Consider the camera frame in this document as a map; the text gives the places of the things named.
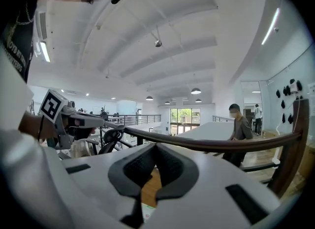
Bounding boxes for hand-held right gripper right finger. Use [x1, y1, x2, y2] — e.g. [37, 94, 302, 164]
[141, 142, 282, 229]

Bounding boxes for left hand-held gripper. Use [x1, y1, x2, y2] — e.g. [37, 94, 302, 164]
[39, 89, 126, 150]

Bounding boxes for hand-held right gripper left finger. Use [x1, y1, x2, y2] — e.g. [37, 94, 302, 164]
[61, 142, 158, 229]

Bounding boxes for white wet wipe pack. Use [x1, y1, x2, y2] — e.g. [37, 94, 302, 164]
[141, 203, 158, 224]

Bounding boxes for black office chair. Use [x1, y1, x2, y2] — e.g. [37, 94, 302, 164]
[98, 128, 125, 155]

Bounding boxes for glass entrance doors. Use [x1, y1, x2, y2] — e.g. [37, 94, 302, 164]
[169, 107, 201, 136]

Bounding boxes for linear ceiling light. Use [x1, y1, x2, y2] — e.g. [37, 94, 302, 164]
[39, 41, 51, 63]
[261, 7, 281, 45]

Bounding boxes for silver ceiling spotlight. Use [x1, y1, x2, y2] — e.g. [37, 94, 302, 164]
[150, 26, 162, 48]

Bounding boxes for person's black printed shirt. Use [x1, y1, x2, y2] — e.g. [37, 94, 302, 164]
[0, 0, 37, 83]

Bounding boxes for silver chain necklace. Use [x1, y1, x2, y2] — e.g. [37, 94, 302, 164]
[14, 2, 35, 26]

